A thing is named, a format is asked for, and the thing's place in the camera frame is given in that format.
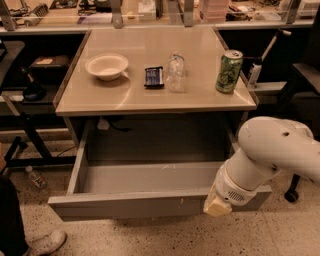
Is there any dark trouser leg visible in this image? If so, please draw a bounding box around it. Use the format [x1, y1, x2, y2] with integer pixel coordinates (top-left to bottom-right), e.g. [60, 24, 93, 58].
[0, 176, 29, 256]

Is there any black joystick device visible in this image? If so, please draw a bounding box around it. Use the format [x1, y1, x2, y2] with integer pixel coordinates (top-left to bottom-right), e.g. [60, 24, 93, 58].
[20, 67, 46, 102]

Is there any black office chair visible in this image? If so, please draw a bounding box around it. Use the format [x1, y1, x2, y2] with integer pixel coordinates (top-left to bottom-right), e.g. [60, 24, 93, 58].
[276, 6, 320, 203]

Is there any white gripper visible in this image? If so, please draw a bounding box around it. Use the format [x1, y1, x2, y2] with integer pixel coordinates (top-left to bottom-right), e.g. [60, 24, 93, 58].
[203, 162, 259, 217]

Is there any dark blue snack packet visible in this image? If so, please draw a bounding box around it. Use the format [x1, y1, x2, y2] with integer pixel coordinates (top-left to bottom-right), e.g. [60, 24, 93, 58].
[144, 66, 164, 88]

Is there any white paper bowl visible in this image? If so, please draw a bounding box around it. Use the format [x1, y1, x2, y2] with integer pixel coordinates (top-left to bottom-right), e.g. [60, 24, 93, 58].
[85, 53, 129, 81]

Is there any grey drawer cabinet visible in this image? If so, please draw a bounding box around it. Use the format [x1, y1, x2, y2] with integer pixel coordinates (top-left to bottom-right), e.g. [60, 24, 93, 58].
[52, 26, 259, 149]

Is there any plastic bottle on floor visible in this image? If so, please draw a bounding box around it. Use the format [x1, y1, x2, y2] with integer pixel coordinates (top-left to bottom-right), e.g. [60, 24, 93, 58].
[25, 166, 47, 189]

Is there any grey top drawer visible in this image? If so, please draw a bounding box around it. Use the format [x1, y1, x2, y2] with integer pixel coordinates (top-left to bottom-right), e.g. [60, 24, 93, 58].
[47, 122, 273, 223]

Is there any white shoe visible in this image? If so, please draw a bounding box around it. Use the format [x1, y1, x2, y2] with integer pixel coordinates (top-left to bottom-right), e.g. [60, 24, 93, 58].
[23, 230, 67, 256]

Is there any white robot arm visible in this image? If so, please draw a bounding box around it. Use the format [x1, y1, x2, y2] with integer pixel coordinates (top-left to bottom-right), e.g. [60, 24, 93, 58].
[203, 116, 320, 217]

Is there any green soda can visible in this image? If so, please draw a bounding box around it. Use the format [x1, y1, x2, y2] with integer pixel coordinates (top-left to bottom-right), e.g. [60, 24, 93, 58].
[216, 50, 243, 93]

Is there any clear plastic water bottle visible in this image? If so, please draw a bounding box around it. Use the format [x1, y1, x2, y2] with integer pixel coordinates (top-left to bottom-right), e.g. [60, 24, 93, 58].
[166, 52, 185, 93]

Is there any person's hand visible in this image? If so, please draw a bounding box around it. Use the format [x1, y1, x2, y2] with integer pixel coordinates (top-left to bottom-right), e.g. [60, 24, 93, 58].
[0, 143, 7, 173]

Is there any black desk frame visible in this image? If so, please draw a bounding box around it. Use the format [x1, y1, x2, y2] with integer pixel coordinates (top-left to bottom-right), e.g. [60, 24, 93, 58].
[0, 40, 77, 169]

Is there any black box with label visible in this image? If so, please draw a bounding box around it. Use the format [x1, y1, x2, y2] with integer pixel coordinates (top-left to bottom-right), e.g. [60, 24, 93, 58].
[29, 55, 70, 77]

